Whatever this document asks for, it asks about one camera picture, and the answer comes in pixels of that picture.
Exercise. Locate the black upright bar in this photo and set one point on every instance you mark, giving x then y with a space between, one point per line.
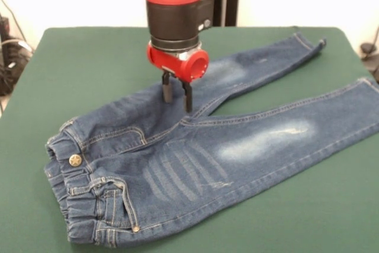
3 29

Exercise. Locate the dark green table cloth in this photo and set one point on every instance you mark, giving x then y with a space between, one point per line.
89 72

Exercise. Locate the blue denim jeans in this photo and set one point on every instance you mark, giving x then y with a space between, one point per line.
207 161

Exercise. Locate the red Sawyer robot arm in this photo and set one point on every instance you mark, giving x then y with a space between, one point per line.
174 7

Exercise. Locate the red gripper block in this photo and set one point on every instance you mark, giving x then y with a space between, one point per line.
177 64

